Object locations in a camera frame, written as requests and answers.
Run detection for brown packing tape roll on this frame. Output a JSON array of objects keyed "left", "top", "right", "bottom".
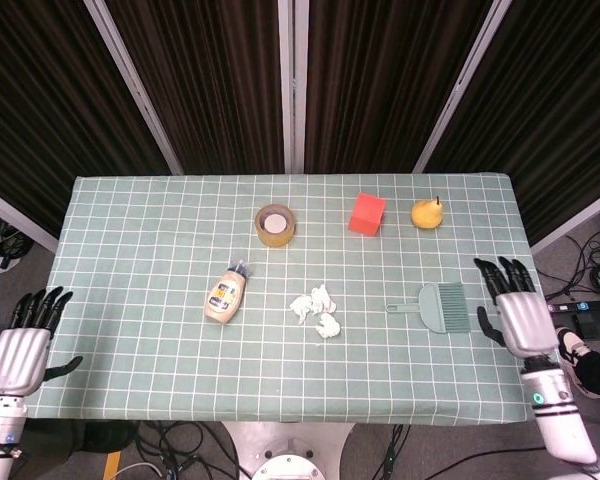
[{"left": 253, "top": 203, "right": 297, "bottom": 248}]

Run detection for white black sneaker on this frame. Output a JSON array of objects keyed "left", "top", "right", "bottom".
[{"left": 554, "top": 327, "right": 594, "bottom": 386}]

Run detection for crumpled white paper ball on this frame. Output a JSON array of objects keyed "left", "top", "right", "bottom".
[
  {"left": 309, "top": 283, "right": 339, "bottom": 315},
  {"left": 313, "top": 312, "right": 342, "bottom": 341},
  {"left": 288, "top": 293, "right": 315, "bottom": 326}
]

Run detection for green checked tablecloth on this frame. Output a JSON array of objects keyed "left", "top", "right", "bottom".
[{"left": 24, "top": 173, "right": 536, "bottom": 426}]

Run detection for mayonnaise squeeze bottle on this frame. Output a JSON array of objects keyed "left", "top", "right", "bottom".
[{"left": 203, "top": 260, "right": 254, "bottom": 326}]

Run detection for orange cube box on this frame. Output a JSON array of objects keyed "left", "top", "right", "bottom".
[{"left": 347, "top": 192, "right": 387, "bottom": 237}]

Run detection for yellow pear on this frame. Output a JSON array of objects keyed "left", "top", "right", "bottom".
[{"left": 411, "top": 196, "right": 445, "bottom": 231}]

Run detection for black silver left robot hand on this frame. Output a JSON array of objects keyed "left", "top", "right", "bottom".
[{"left": 0, "top": 286, "right": 85, "bottom": 399}]

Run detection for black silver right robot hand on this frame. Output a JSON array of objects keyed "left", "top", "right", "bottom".
[{"left": 472, "top": 256, "right": 561, "bottom": 360}]

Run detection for black power strip blue lights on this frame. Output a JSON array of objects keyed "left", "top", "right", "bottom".
[{"left": 544, "top": 297, "right": 600, "bottom": 317}]

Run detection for white floor cable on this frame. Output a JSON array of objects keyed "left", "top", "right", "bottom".
[{"left": 113, "top": 461, "right": 167, "bottom": 480}]

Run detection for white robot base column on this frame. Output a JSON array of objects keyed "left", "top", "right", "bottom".
[{"left": 222, "top": 422, "right": 356, "bottom": 480}]

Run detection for dark fabric partition panel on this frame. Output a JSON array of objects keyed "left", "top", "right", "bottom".
[
  {"left": 412, "top": 0, "right": 600, "bottom": 255},
  {"left": 83, "top": 0, "right": 295, "bottom": 176},
  {"left": 0, "top": 0, "right": 184, "bottom": 254},
  {"left": 293, "top": 0, "right": 512, "bottom": 175}
]

